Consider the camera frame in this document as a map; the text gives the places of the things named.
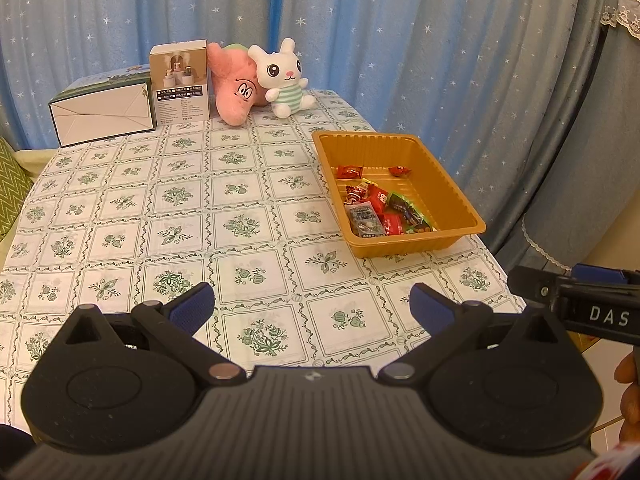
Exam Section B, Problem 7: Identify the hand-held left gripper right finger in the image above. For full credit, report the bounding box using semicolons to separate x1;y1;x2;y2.
378;283;576;385

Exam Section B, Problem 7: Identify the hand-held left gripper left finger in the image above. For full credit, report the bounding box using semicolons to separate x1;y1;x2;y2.
47;282;246;386

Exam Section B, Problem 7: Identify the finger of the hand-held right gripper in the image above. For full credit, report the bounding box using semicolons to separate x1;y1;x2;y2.
507;265;558;307
570;263;640;285

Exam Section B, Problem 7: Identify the long green snack packet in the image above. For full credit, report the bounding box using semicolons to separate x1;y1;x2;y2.
386;192;433;234

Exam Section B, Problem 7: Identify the clear mixed nut packet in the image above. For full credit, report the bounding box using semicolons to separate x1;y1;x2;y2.
347;202;387;238

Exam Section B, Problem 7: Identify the orange plastic tray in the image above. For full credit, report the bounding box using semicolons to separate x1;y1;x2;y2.
311;130;487;259

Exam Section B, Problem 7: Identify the person's right hand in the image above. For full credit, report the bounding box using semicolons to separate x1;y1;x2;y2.
614;354;640;442

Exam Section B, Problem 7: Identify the floral tablecloth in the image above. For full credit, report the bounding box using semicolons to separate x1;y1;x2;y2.
0;89;526;413

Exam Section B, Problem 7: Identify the grey lace-trimmed cloth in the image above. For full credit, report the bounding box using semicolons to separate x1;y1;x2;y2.
520;0;640;281

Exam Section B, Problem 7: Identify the red white printed clothing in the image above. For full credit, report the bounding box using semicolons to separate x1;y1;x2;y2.
570;439;640;480

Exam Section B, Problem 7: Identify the beige product box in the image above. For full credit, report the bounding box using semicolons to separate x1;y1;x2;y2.
150;39;211;126

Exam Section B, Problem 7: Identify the white cardboard box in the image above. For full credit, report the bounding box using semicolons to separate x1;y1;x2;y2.
48;71;157;147

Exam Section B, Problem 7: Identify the pale yellow sofa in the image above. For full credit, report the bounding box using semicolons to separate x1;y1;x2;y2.
14;147;52;177

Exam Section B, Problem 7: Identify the green zigzag cushion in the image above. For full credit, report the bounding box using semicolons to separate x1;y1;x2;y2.
0;137;34;242

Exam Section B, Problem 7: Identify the pink plush toy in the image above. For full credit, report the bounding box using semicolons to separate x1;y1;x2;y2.
207;41;261;127

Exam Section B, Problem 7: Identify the blue star curtain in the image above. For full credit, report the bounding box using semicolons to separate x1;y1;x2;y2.
0;0;288;151
277;0;616;261

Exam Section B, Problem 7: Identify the white rabbit plush toy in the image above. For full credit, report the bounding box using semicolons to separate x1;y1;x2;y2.
247;37;316;118

